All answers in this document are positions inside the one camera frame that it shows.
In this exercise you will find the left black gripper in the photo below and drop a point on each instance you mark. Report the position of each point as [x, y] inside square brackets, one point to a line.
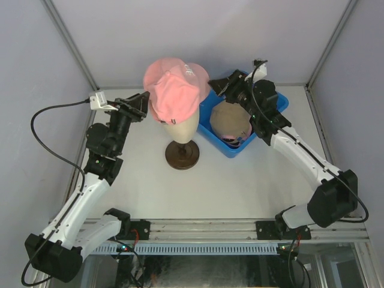
[134, 108]

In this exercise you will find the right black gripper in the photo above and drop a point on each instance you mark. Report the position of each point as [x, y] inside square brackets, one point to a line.
[235, 81]

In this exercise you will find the pink baseball cap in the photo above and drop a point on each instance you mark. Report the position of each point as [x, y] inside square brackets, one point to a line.
[176, 89]

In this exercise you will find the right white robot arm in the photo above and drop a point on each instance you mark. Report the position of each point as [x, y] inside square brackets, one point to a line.
[335, 191]

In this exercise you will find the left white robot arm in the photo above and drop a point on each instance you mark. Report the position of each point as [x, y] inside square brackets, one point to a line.
[61, 248]

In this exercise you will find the blue plastic bin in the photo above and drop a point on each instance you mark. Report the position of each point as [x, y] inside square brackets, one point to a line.
[210, 129]

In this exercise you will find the beige cap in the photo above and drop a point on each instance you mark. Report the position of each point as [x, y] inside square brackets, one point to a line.
[230, 121]

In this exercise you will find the beige mannequin head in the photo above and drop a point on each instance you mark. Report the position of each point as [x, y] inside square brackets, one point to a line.
[182, 132]

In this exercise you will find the dark round wooden stand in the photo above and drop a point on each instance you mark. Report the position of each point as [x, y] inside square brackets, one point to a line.
[182, 156]

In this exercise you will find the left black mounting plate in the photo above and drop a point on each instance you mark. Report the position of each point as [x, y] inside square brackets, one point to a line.
[133, 230]

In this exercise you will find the black mounting plate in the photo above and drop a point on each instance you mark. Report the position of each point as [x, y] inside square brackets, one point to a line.
[274, 230]
[133, 230]

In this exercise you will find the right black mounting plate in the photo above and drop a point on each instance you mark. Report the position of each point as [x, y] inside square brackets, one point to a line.
[274, 230]

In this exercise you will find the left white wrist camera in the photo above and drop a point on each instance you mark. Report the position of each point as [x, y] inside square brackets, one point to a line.
[98, 101]

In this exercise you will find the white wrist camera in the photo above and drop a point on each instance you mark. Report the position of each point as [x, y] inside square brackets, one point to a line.
[98, 101]
[260, 71]

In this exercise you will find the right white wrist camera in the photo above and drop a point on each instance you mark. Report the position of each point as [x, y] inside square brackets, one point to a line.
[260, 71]

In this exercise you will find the perforated grey cable duct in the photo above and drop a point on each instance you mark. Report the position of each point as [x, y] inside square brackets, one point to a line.
[205, 249]

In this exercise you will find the aluminium mounting rail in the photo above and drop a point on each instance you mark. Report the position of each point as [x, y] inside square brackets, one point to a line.
[240, 230]

